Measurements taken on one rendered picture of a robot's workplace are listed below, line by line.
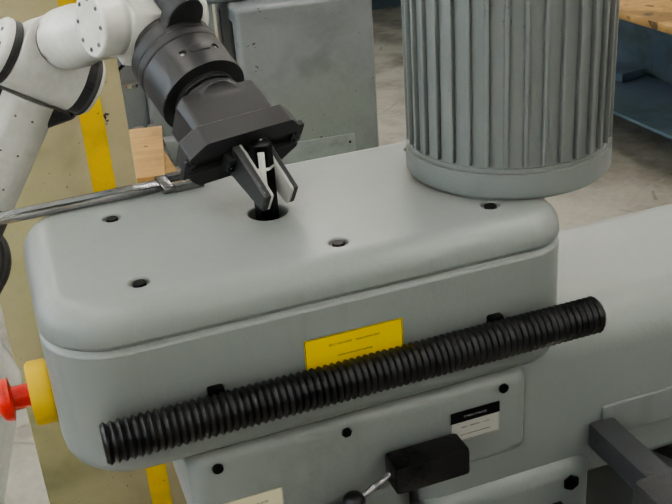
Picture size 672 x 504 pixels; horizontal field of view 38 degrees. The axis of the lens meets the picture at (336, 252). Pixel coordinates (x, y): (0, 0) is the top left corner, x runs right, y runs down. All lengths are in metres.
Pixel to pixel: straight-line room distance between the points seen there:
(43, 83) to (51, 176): 1.47
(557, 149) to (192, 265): 0.34
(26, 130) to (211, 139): 0.43
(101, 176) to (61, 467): 0.92
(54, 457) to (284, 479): 2.20
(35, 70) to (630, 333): 0.73
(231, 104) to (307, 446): 0.32
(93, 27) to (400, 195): 0.34
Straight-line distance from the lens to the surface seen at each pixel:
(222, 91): 0.92
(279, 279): 0.79
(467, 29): 0.86
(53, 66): 1.22
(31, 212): 0.97
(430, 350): 0.84
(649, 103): 6.69
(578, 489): 1.08
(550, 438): 1.03
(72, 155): 2.66
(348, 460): 0.91
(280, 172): 0.88
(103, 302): 0.78
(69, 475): 3.12
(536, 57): 0.86
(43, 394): 0.91
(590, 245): 1.12
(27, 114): 1.25
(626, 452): 1.01
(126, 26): 0.98
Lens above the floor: 2.24
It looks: 26 degrees down
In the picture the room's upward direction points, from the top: 4 degrees counter-clockwise
